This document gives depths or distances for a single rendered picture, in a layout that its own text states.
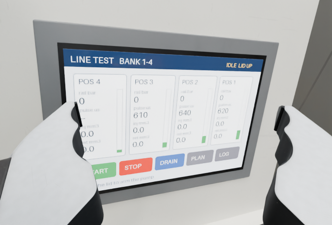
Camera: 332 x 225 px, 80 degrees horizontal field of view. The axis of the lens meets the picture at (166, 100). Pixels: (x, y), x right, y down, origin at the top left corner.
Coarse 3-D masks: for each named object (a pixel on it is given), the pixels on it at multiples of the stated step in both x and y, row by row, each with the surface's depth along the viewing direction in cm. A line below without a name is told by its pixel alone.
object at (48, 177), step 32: (64, 128) 9; (32, 160) 7; (64, 160) 7; (32, 192) 6; (64, 192) 6; (96, 192) 6; (0, 224) 5; (32, 224) 5; (64, 224) 5; (96, 224) 6
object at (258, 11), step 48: (0, 0) 27; (48, 0) 29; (96, 0) 31; (144, 0) 33; (192, 0) 35; (240, 0) 38; (288, 0) 42; (0, 48) 28; (288, 48) 46; (0, 96) 30; (288, 96) 50; (0, 144) 32; (192, 192) 49; (240, 192) 55
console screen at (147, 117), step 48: (48, 48) 30; (96, 48) 32; (144, 48) 35; (192, 48) 38; (240, 48) 41; (48, 96) 32; (96, 96) 34; (144, 96) 37; (192, 96) 41; (240, 96) 45; (96, 144) 37; (144, 144) 40; (192, 144) 44; (240, 144) 49; (144, 192) 44
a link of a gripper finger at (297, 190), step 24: (288, 120) 10; (288, 144) 8; (312, 144) 8; (288, 168) 7; (312, 168) 7; (288, 192) 6; (312, 192) 6; (264, 216) 7; (288, 216) 6; (312, 216) 5
